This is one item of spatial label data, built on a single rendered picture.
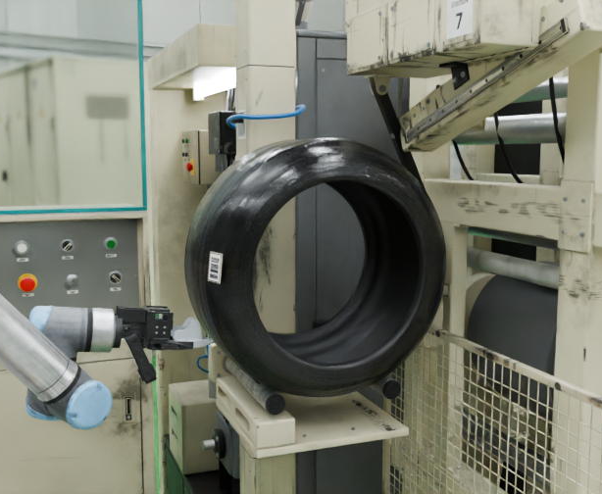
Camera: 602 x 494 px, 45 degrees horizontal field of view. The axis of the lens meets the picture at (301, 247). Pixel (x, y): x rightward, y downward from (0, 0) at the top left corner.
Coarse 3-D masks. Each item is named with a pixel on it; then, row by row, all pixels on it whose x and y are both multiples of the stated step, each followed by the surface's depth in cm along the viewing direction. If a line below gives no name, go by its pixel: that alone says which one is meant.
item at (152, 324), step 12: (120, 312) 150; (132, 312) 151; (144, 312) 152; (156, 312) 151; (168, 312) 156; (120, 324) 150; (132, 324) 152; (144, 324) 153; (156, 324) 153; (168, 324) 154; (120, 336) 149; (144, 336) 153; (156, 336) 153; (168, 336) 154; (144, 348) 153; (156, 348) 152
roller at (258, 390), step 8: (232, 368) 181; (240, 376) 174; (248, 376) 171; (248, 384) 168; (256, 384) 165; (256, 392) 163; (264, 392) 160; (272, 392) 158; (264, 400) 158; (272, 400) 156; (280, 400) 157; (272, 408) 156; (280, 408) 157
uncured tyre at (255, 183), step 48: (288, 144) 156; (336, 144) 155; (240, 192) 149; (288, 192) 149; (384, 192) 157; (192, 240) 161; (240, 240) 147; (384, 240) 189; (432, 240) 163; (192, 288) 161; (240, 288) 148; (384, 288) 189; (432, 288) 164; (240, 336) 150; (288, 336) 183; (336, 336) 187; (384, 336) 180; (288, 384) 156; (336, 384) 159
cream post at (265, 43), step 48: (240, 0) 187; (288, 0) 185; (240, 48) 189; (288, 48) 187; (240, 96) 191; (288, 96) 188; (240, 144) 193; (288, 240) 193; (288, 288) 195; (240, 480) 209; (288, 480) 201
